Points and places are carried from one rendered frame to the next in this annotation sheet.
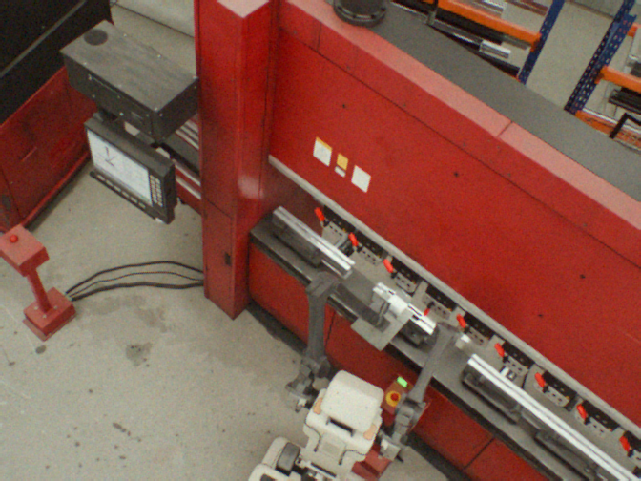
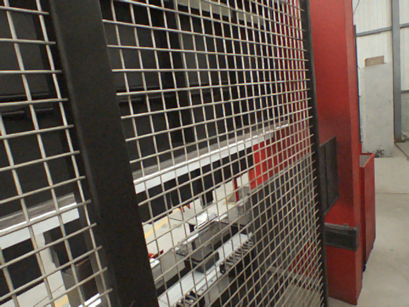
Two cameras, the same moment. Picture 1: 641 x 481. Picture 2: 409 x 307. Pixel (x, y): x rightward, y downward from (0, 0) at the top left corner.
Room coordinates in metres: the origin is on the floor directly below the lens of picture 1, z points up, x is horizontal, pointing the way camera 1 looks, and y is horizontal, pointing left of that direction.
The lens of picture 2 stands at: (2.12, -1.90, 1.68)
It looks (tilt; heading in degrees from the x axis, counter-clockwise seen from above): 11 degrees down; 102
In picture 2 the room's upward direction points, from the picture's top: 8 degrees counter-clockwise
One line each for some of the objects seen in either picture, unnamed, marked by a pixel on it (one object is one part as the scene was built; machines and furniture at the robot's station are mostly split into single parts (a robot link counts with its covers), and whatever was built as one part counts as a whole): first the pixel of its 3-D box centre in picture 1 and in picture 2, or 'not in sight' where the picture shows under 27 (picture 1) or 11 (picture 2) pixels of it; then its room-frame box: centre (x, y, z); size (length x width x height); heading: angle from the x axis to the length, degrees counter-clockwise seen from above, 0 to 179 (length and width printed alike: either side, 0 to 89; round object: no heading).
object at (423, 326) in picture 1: (405, 314); (205, 234); (1.77, -0.48, 0.92); 0.39 x 0.06 x 0.10; 60
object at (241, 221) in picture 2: not in sight; (232, 222); (1.95, -0.51, 1.01); 0.26 x 0.12 x 0.05; 150
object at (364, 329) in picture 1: (382, 320); (192, 215); (1.67, -0.36, 1.00); 0.26 x 0.18 x 0.01; 150
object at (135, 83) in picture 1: (138, 135); not in sight; (2.04, 0.88, 1.53); 0.51 x 0.25 x 0.85; 65
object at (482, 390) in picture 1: (491, 398); not in sight; (1.45, -0.93, 0.89); 0.30 x 0.05 x 0.03; 60
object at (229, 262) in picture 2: not in sight; (249, 248); (2.04, -0.81, 1.02); 0.37 x 0.06 x 0.04; 60
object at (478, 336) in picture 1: (480, 324); (153, 201); (1.61, -0.76, 1.26); 0.15 x 0.09 x 0.17; 60
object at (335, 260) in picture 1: (312, 242); (256, 198); (2.08, 0.04, 0.92); 0.50 x 0.06 x 0.10; 60
